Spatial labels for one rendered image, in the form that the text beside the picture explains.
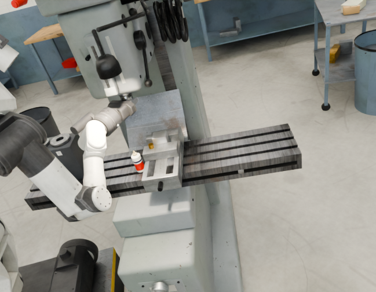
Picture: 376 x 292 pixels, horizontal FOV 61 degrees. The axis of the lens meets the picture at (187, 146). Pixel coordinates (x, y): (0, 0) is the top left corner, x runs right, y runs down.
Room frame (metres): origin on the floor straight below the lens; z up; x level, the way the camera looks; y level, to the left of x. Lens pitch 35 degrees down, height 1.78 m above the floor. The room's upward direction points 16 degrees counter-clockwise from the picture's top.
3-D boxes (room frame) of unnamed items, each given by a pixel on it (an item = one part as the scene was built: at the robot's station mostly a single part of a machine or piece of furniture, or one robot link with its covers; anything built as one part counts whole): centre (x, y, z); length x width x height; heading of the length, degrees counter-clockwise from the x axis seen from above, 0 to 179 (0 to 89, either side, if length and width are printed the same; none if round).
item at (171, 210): (1.18, 0.18, 0.78); 0.50 x 0.35 x 0.12; 170
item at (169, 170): (1.14, 0.11, 0.98); 0.35 x 0.15 x 0.11; 170
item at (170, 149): (1.11, 0.11, 1.01); 0.15 x 0.06 x 0.04; 80
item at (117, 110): (1.11, 0.24, 1.24); 0.13 x 0.12 x 0.10; 55
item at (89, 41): (1.07, 0.20, 1.45); 0.04 x 0.04 x 0.21; 80
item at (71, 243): (1.15, 0.71, 0.50); 0.20 x 0.05 x 0.20; 89
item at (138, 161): (1.14, 0.23, 0.98); 0.04 x 0.04 x 0.11
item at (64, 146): (1.27, 0.59, 1.02); 0.22 x 0.12 x 0.20; 81
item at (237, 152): (1.18, 0.16, 0.88); 1.24 x 0.23 x 0.08; 80
